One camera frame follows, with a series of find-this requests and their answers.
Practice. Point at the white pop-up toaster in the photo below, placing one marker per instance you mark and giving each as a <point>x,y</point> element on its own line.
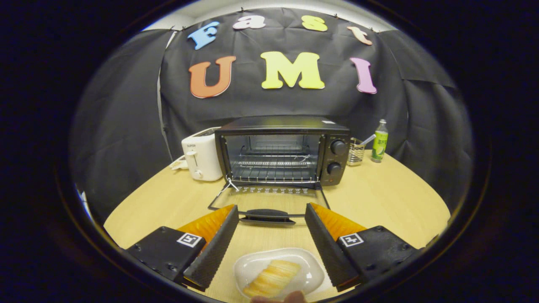
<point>206,155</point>

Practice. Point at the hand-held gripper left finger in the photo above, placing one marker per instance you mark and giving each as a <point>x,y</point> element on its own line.
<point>214,248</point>

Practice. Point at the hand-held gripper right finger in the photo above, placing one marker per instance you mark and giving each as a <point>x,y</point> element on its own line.
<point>326,248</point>

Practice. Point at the black toaster oven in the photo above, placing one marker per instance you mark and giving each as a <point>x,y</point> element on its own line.
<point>286,124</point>

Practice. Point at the white plate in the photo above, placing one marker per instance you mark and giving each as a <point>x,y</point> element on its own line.
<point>257,265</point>

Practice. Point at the green label drink bottle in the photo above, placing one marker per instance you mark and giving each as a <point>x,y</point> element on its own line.
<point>379,145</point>

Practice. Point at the golden bread roll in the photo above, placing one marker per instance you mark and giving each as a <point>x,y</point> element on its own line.
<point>273,277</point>

